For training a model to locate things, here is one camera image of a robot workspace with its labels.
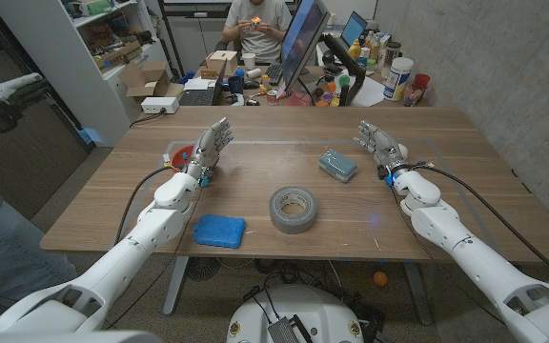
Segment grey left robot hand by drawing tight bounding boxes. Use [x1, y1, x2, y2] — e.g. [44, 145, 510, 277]
[186, 117, 234, 180]

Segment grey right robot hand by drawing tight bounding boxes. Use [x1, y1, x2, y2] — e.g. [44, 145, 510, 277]
[353, 120, 412, 173]

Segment grey duct tape roll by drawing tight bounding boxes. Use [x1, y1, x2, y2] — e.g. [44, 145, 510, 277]
[268, 185, 318, 235]

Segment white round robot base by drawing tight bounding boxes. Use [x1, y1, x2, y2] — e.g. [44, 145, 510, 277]
[226, 284, 366, 343]

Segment red bowl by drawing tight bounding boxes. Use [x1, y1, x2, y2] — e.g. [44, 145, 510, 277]
[169, 144, 195, 173]

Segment teal soap box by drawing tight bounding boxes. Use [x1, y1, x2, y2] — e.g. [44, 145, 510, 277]
[317, 149, 359, 184]

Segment white power box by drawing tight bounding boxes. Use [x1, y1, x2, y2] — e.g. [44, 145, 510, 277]
[140, 96, 180, 115]

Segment blue ice pack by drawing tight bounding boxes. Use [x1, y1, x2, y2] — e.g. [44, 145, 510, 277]
[192, 213, 247, 250]

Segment open cardboard box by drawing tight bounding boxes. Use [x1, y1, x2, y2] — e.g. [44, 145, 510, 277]
[117, 60, 185, 104]

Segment small closed cardboard box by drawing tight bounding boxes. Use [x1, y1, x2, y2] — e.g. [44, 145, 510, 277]
[205, 50, 239, 77]

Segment black laptop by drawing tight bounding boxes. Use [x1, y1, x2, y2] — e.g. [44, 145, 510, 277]
[178, 59, 228, 107]

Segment white labelled canister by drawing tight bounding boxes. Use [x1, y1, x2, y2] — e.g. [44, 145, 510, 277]
[382, 56, 415, 102]

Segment dark blue mug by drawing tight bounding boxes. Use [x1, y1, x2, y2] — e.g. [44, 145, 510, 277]
[227, 75, 246, 95]

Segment black keyboard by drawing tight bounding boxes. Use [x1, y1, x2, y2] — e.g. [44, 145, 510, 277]
[264, 61, 285, 87]

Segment seated person grey shirt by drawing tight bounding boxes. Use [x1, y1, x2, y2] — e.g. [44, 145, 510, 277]
[221, 0, 294, 66]

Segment open laptop blue screen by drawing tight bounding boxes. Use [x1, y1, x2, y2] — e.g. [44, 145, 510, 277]
[339, 10, 369, 49]

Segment grey table leg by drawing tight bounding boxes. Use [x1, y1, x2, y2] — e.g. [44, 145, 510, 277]
[162, 256, 190, 316]
[402, 261, 434, 327]

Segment tilted computer monitor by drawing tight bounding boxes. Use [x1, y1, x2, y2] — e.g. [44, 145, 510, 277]
[281, 0, 332, 94]

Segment white shelf unit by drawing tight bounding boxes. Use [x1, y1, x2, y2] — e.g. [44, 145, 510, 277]
[0, 0, 169, 147]

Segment white robot chest shell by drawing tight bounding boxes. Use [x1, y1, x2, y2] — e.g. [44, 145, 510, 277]
[0, 330, 164, 343]

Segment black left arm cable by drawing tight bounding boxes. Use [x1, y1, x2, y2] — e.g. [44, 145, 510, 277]
[113, 164, 176, 247]

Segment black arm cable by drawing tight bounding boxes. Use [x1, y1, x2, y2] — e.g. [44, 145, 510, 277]
[113, 164, 176, 247]
[412, 162, 549, 291]

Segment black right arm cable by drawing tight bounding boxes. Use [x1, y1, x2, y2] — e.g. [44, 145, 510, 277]
[412, 162, 549, 291]

